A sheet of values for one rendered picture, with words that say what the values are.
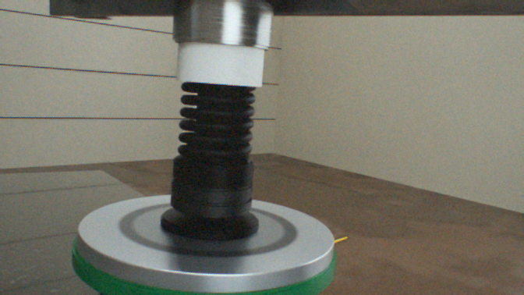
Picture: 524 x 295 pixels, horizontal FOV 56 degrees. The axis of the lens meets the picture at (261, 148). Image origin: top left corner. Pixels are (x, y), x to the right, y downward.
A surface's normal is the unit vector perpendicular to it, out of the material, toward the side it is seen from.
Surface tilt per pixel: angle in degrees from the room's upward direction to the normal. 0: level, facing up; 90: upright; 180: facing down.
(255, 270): 0
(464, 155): 90
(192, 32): 90
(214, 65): 90
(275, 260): 0
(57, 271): 0
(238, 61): 90
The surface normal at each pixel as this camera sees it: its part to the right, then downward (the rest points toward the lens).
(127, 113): 0.66, 0.15
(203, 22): -0.28, 0.11
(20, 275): 0.08, -0.99
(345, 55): -0.74, 0.04
